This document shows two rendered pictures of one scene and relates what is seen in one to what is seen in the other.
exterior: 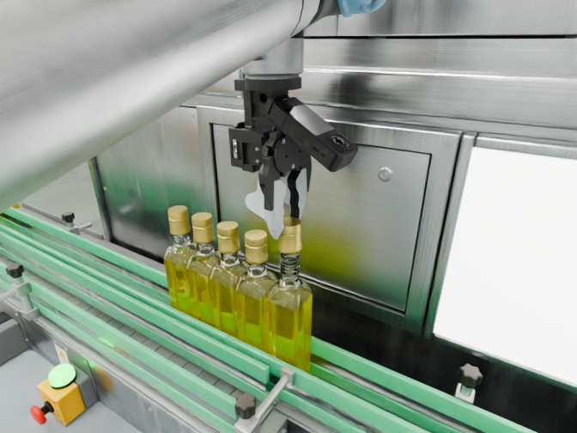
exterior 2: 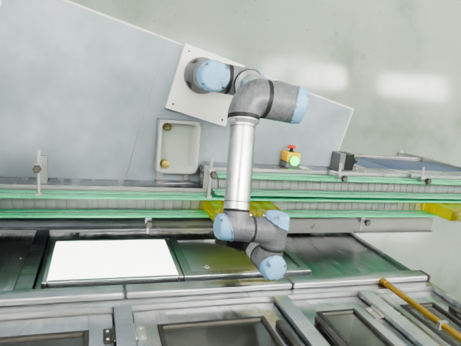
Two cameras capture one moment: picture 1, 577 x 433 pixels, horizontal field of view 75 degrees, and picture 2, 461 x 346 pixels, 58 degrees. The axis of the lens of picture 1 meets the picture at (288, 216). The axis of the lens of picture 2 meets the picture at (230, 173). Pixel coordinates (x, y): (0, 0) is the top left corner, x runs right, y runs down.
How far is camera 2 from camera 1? 1.15 m
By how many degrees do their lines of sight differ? 46
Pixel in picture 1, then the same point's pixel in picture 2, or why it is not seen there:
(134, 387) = (261, 169)
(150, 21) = (229, 162)
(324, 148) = not seen: hidden behind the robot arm
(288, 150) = not seen: hidden behind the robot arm
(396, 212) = (196, 260)
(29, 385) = (311, 154)
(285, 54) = (250, 247)
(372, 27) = (238, 306)
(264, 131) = not seen: hidden behind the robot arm
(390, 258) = (191, 251)
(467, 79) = (190, 287)
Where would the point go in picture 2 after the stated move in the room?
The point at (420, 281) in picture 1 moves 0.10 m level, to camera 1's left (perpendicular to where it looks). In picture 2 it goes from (177, 248) to (199, 234)
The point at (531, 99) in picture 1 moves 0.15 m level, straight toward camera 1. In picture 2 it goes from (166, 286) to (169, 241)
